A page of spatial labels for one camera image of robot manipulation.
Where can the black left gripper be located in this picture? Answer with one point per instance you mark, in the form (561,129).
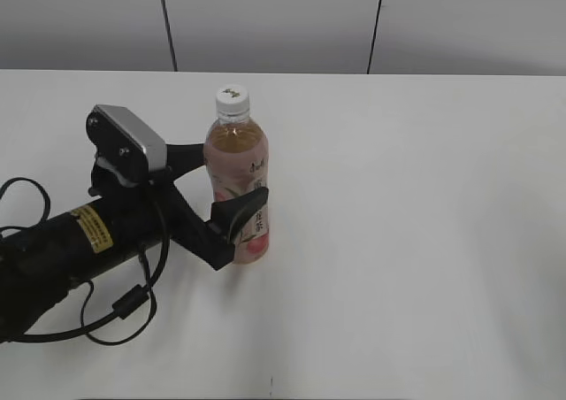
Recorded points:
(155,210)

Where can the pink peach tea bottle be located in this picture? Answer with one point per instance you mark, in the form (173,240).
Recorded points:
(236,154)

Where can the white bottle cap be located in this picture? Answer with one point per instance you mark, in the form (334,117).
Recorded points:
(232,99)

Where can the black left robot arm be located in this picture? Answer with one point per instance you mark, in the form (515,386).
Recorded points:
(41,264)

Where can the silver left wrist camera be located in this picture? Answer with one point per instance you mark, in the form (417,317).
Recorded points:
(125,145)

